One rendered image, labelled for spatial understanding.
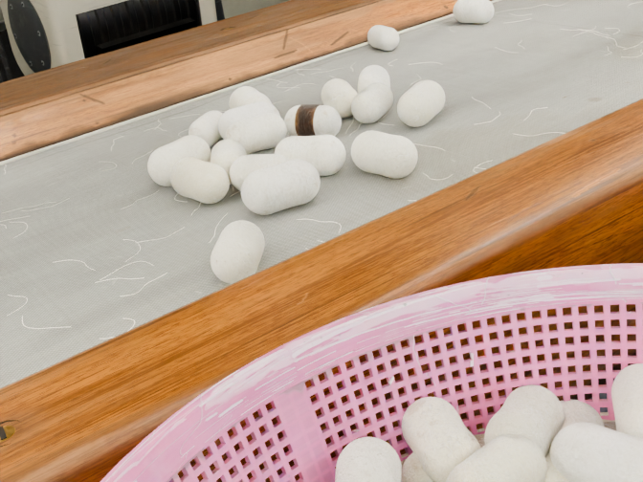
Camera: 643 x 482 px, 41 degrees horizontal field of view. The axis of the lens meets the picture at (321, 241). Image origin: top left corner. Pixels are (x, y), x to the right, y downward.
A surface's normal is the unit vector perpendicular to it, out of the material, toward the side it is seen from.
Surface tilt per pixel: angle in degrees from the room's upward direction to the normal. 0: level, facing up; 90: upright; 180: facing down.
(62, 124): 45
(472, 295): 75
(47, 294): 0
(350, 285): 0
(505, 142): 0
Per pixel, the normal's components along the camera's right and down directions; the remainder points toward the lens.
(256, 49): 0.30, -0.43
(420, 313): 0.22, 0.14
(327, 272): -0.14, -0.89
